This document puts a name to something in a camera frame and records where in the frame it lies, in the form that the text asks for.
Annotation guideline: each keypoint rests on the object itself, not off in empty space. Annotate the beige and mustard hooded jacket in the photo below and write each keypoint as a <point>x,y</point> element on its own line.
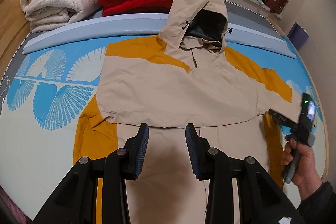
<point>183,87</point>

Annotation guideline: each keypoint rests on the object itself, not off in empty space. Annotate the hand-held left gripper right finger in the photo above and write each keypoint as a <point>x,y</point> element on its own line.
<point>191,150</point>

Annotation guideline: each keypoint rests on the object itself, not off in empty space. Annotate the blue feather-print mat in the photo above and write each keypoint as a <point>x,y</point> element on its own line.
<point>52,100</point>

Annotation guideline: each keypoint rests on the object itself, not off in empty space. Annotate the purple box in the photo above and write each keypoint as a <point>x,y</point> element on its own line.
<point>298,36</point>

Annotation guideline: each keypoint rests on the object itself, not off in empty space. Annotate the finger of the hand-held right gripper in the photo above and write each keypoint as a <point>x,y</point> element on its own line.
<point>282,119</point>

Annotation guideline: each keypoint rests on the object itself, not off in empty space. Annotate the person's right forearm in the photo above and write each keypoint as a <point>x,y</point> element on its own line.
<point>320,205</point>

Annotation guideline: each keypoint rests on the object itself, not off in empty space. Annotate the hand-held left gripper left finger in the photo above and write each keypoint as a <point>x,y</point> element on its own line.
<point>141,150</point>

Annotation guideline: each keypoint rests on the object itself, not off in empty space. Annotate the light blue foam bolster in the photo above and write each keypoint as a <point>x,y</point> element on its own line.
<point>78,29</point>

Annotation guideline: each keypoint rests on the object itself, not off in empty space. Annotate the person's right hand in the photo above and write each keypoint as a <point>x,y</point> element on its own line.
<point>305,166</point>

